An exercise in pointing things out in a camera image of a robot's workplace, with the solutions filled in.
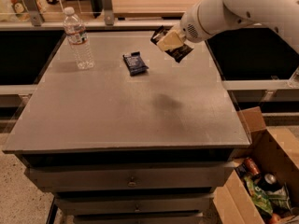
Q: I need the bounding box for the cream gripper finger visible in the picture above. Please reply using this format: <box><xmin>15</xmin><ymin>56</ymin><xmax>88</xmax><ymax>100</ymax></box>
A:
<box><xmin>157</xmin><ymin>29</ymin><xmax>185</xmax><ymax>51</ymax></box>

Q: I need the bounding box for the black chocolate rxbar wrapper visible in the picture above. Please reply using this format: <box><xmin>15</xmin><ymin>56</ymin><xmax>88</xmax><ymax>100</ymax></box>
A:
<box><xmin>150</xmin><ymin>26</ymin><xmax>193</xmax><ymax>63</ymax></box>

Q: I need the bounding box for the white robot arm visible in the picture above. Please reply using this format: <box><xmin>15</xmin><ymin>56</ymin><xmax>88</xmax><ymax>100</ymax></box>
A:
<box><xmin>157</xmin><ymin>0</ymin><xmax>299</xmax><ymax>52</ymax></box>

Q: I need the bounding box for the dark blue blueberry rxbar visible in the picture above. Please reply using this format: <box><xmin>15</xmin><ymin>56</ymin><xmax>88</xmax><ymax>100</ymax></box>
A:
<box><xmin>122</xmin><ymin>51</ymin><xmax>149</xmax><ymax>77</ymax></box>

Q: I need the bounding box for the clear plastic water bottle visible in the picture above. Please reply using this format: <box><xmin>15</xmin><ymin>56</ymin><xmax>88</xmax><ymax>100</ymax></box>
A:
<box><xmin>64</xmin><ymin>7</ymin><xmax>94</xmax><ymax>70</ymax></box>

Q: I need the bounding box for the grey drawer cabinet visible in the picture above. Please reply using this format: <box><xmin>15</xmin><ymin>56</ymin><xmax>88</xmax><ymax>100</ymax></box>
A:
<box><xmin>5</xmin><ymin>32</ymin><xmax>249</xmax><ymax>224</ymax></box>

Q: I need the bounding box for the upper grey drawer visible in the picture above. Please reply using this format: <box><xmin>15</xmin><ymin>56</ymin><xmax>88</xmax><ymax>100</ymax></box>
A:
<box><xmin>25</xmin><ymin>162</ymin><xmax>234</xmax><ymax>193</ymax></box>

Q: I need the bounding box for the grey drawer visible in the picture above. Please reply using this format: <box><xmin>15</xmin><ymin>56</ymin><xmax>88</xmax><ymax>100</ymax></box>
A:
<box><xmin>25</xmin><ymin>162</ymin><xmax>234</xmax><ymax>193</ymax></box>
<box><xmin>55</xmin><ymin>193</ymin><xmax>213</xmax><ymax>216</ymax></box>

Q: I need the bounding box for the red soda can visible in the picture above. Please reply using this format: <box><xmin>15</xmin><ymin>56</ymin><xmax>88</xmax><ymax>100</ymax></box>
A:
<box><xmin>243</xmin><ymin>158</ymin><xmax>261</xmax><ymax>176</ymax></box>

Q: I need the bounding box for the brown cardboard box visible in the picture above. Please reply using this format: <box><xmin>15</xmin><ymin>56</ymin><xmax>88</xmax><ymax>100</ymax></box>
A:
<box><xmin>213</xmin><ymin>107</ymin><xmax>299</xmax><ymax>224</ymax></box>

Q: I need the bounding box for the middle grey drawer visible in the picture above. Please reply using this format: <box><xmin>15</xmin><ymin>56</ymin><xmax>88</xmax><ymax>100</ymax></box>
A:
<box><xmin>55</xmin><ymin>193</ymin><xmax>213</xmax><ymax>216</ymax></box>

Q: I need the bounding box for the orange packaged item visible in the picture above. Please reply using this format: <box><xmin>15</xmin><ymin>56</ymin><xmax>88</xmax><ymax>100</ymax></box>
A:
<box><xmin>0</xmin><ymin>0</ymin><xmax>29</xmax><ymax>22</ymax></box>

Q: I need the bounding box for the dark silver-top can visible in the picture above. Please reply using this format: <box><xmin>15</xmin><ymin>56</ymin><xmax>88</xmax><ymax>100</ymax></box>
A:
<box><xmin>260</xmin><ymin>174</ymin><xmax>279</xmax><ymax>191</ymax></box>

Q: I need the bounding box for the green snack bag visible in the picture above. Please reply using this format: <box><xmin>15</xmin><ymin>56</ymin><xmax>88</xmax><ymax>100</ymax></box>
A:
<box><xmin>244</xmin><ymin>175</ymin><xmax>273</xmax><ymax>217</ymax></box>

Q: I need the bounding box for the metal rail with brackets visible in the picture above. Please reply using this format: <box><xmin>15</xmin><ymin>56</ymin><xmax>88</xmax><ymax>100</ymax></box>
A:
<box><xmin>0</xmin><ymin>0</ymin><xmax>183</xmax><ymax>31</ymax></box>

